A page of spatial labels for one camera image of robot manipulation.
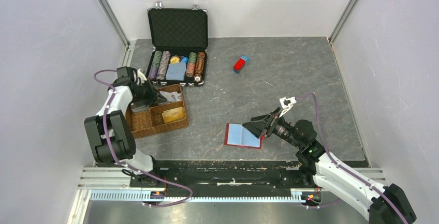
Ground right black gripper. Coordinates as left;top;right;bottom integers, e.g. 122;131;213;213
242;107;302;148

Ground red leather card holder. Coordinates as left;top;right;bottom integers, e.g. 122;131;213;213
224;123;263;149

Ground gold card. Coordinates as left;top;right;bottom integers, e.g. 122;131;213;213
162;107;185;123

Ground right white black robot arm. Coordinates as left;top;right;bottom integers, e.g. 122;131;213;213
243;109;417;223

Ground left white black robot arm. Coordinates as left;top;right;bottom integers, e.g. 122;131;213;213
84;66;167;187

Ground dark card in basket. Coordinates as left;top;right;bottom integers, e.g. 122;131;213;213
130;101;150;113

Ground blue playing card deck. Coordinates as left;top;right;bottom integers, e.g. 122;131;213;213
166;62;186;81

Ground brown woven divided basket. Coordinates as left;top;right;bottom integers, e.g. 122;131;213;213
125;84;189;139

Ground green purple chip stack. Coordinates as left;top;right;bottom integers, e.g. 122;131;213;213
148;51;163;79

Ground grey purple chip stack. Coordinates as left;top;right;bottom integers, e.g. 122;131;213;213
156;51;170;80

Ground yellow dealer button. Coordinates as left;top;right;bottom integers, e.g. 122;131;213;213
170;55;180;64

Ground green red chip stack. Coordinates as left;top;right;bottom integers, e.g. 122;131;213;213
186;52;197;78

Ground brown orange chip stack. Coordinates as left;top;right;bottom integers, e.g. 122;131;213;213
194;52;206;82

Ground red blue toy brick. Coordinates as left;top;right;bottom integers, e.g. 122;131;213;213
233;56;251;73

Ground black poker chip case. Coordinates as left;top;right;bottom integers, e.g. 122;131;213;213
145;8;208;87

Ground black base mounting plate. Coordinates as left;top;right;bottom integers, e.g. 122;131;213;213
126;160;317;197

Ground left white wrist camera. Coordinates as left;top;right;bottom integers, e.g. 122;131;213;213
136;68;147;85

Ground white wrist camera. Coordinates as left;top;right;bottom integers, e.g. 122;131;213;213
136;68;147;85
279;97;297;117

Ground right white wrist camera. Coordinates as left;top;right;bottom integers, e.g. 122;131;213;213
279;97;297;117

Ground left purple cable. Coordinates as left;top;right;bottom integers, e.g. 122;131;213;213
93;69;194;208

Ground white toothed cable rail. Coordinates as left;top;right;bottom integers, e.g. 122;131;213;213
90;189;305;203

